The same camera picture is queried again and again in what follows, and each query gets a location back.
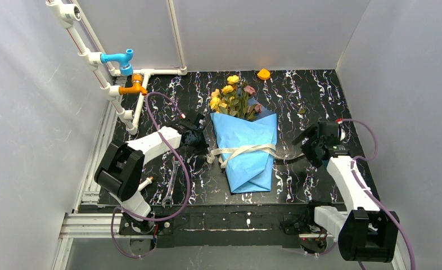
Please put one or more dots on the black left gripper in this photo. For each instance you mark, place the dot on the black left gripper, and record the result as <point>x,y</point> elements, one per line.
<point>199,139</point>

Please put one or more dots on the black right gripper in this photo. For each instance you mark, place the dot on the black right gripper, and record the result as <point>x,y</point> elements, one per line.
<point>310,135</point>

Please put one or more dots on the yellow fake flower bunch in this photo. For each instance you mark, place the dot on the yellow fake flower bunch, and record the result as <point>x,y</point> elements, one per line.
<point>232,99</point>

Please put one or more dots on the cream printed ribbon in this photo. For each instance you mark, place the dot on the cream printed ribbon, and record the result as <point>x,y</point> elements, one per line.
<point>226,154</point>

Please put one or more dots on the brown pink fake flower bunch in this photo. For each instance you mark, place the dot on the brown pink fake flower bunch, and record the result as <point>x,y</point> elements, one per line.
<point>249,110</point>

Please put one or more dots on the blue wrapping paper sheet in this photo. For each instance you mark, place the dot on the blue wrapping paper sheet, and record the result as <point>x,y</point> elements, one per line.
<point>250,172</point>

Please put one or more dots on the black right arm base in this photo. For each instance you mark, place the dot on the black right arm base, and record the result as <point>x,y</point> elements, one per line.
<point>314,240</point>

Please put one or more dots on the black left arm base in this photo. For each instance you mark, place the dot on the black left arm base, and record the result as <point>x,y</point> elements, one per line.
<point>143,235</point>

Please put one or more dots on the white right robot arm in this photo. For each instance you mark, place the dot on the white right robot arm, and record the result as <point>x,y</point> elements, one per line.
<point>365,233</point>

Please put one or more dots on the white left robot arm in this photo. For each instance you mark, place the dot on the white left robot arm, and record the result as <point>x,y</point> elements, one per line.
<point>120,170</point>

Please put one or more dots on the small white pipe fitting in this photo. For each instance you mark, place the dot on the small white pipe fitting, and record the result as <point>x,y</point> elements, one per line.
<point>145,183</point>

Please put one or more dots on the orange plastic tap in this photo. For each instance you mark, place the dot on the orange plastic tap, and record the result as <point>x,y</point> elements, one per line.
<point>135,88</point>

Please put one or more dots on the silver open-end wrench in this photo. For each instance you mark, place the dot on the silver open-end wrench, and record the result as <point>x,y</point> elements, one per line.
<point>168,199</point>

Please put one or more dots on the orange plastic piece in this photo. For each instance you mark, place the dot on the orange plastic piece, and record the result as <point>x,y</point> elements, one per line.
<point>264,74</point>

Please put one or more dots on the blue plastic tap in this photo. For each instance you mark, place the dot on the blue plastic tap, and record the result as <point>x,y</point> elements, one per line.
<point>123,59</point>

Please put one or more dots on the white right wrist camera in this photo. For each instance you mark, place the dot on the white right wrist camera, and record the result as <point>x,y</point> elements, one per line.
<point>342,133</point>

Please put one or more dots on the aluminium extrusion frame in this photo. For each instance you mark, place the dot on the aluminium extrusion frame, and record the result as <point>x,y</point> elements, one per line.
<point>85,238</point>

